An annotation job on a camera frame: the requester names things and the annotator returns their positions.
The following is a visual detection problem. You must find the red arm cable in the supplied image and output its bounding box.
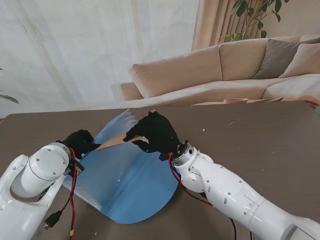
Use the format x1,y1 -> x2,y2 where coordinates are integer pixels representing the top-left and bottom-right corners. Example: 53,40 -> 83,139
168,152 -> 216,208
67,147 -> 78,240

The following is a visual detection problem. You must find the dark green plant leaf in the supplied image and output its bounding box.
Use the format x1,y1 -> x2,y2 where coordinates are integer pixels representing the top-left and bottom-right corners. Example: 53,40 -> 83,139
0,67 -> 20,105

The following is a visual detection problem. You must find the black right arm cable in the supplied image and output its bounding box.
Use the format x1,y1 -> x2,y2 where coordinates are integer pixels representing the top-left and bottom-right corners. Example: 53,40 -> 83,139
229,216 -> 238,240

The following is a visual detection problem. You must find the beige pleated curtain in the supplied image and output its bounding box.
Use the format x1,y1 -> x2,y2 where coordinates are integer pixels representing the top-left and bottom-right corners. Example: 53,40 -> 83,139
191,0 -> 258,52

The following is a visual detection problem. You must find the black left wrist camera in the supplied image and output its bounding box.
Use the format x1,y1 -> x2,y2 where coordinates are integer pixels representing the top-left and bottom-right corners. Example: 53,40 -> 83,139
63,159 -> 85,179

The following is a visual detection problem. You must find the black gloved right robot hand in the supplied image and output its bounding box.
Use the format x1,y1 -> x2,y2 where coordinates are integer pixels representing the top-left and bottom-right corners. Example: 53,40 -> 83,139
122,111 -> 181,155

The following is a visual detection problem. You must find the white sheer curtain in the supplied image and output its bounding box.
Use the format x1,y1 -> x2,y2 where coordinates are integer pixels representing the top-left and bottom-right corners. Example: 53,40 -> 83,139
0,0 -> 201,120

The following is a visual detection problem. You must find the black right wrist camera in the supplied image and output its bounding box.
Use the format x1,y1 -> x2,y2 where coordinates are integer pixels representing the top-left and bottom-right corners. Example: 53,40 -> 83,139
158,151 -> 172,162

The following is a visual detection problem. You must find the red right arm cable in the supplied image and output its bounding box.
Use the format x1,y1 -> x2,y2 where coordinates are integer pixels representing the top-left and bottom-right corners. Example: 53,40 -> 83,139
168,152 -> 216,208

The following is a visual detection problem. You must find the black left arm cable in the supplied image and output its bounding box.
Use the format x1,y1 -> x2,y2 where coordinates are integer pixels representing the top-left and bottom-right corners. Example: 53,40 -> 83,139
37,174 -> 76,237

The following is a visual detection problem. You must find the light wooden side table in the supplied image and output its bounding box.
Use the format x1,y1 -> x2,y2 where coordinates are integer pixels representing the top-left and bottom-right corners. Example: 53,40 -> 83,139
191,96 -> 285,107

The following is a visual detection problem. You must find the beige sofa cushion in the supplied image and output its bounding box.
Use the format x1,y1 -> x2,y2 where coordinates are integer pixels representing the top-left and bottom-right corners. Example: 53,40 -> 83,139
277,42 -> 320,79

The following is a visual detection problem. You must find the brown kraft paper envelope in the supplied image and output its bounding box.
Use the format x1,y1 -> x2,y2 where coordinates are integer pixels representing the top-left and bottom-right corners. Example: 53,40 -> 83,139
96,132 -> 145,152

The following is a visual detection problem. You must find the grey-brown sofa cushion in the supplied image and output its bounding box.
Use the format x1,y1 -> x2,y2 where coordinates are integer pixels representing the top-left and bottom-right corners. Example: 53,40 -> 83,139
252,38 -> 308,80

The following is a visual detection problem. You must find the red left arm cable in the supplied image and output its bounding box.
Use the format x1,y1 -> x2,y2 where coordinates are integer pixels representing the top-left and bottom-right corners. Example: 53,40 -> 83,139
67,147 -> 78,240

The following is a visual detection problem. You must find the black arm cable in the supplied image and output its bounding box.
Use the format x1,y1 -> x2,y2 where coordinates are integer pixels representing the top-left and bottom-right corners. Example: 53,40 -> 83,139
37,174 -> 76,237
229,216 -> 238,240

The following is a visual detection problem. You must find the beige fabric sofa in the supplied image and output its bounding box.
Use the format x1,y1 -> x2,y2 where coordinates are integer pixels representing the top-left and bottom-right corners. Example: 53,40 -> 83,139
120,36 -> 320,106

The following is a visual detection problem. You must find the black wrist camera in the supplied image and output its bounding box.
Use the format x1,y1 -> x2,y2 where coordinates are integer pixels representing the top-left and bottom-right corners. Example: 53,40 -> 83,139
63,159 -> 85,179
158,151 -> 172,162

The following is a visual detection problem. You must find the green leafy houseplant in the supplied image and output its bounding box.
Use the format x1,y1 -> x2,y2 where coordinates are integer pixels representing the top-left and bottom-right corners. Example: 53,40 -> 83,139
217,0 -> 291,45

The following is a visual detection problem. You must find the blue plastic file folder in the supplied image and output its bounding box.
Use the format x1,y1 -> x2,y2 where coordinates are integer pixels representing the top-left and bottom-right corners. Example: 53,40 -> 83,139
62,108 -> 180,225

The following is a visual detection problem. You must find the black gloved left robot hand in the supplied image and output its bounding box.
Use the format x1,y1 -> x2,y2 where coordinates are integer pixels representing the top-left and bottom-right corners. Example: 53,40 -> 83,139
61,129 -> 101,160

